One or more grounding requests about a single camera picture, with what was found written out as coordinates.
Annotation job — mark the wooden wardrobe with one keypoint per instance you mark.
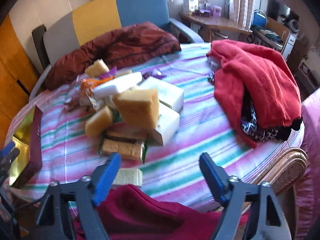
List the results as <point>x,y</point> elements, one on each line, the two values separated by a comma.
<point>15,62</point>

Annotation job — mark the white foam block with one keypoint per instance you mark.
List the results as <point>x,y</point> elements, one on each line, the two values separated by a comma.
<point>117,85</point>

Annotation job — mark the patterned curtain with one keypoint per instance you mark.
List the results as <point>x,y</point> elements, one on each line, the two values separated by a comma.
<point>241,2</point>

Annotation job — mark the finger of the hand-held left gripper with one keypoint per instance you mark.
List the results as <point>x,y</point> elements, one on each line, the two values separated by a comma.
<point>8,155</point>

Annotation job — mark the gold box with maroon rim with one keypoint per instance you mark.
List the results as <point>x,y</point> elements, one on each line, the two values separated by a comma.
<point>18,140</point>

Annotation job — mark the cardboard box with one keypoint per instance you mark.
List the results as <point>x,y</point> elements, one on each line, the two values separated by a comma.
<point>277,28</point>

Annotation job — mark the black white patterned cloth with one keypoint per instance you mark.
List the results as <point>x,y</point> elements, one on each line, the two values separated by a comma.
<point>252,127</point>

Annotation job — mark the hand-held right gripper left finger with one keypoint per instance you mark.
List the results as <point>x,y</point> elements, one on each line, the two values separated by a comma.
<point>107,180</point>

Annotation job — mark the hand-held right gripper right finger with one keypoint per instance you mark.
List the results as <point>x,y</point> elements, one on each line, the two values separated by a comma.
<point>212,177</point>

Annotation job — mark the orange snack packet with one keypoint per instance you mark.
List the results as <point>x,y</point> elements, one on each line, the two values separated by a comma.
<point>91,86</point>

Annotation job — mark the white carton box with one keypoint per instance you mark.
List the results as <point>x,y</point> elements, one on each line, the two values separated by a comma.
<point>166,93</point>
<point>168,126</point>

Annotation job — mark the pink blanket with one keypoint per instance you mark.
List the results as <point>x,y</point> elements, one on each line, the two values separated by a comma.
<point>310,155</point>

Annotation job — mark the white appliance box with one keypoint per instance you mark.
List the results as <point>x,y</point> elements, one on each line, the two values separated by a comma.
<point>190,3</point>

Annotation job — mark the maroon garment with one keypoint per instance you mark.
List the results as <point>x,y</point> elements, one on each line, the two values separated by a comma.
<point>155,217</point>

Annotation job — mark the dark red blanket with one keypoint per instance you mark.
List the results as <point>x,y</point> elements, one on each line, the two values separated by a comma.
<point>120,47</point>

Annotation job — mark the wooden side table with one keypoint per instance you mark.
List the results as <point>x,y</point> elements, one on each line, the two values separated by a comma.
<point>217,27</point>

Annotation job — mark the small purple box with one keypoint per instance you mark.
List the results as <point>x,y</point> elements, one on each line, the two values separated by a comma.
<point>216,11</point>

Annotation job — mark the red fleece sweater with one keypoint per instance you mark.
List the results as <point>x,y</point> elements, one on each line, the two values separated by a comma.
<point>255,80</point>

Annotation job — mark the striped cloth covered desktop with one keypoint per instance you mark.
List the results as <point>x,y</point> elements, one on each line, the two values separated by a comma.
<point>195,135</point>

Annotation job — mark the green cracker packet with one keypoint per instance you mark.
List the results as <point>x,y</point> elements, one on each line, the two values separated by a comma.
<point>122,150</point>

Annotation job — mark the purple candy wrapper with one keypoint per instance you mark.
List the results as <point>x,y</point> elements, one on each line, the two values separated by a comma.
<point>111,72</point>
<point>155,73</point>

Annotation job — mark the pale flat sponge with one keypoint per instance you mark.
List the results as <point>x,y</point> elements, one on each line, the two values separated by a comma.
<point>128,177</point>

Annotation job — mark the large yellow sponge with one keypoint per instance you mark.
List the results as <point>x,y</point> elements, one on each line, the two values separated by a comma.
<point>138,110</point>

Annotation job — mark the blue container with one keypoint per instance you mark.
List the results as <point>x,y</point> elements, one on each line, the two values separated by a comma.
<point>258,18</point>

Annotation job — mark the wicker chair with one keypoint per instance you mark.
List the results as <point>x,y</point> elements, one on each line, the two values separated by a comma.
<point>287,170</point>

